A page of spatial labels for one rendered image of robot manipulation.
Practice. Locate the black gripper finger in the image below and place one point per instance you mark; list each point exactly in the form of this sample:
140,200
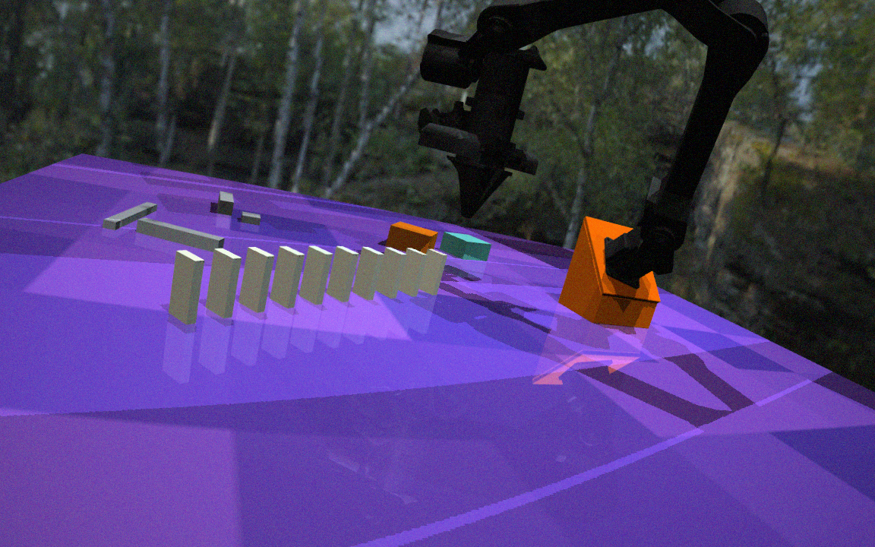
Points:
498,177
474,179

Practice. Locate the teal rectangular block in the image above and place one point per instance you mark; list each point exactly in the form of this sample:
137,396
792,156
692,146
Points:
465,246

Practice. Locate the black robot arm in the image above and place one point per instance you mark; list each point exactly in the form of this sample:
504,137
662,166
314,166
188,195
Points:
737,36

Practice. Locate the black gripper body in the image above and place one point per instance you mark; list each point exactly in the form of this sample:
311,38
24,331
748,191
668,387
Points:
486,140

